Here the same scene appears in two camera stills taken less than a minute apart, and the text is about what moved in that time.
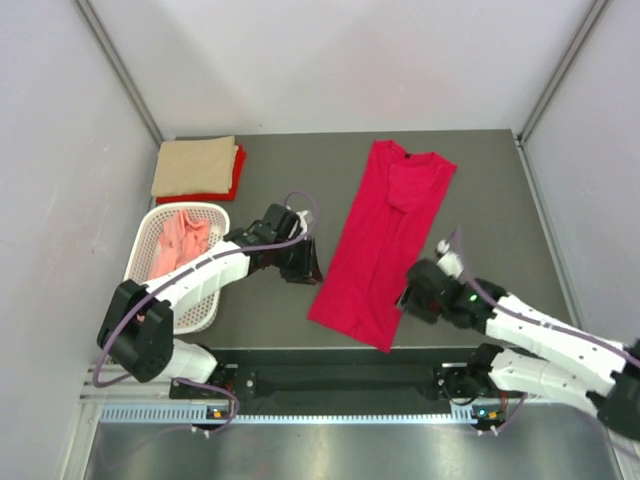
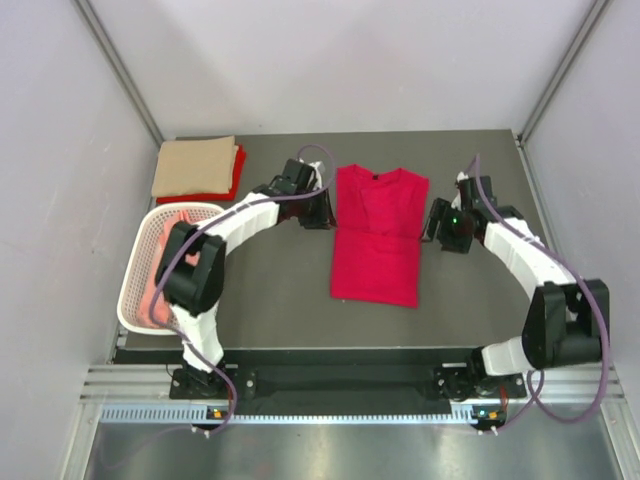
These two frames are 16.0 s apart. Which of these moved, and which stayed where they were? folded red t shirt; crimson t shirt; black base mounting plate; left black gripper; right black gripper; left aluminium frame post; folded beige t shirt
Moved: crimson t shirt; left black gripper; right black gripper
Stayed: folded red t shirt; black base mounting plate; folded beige t shirt; left aluminium frame post
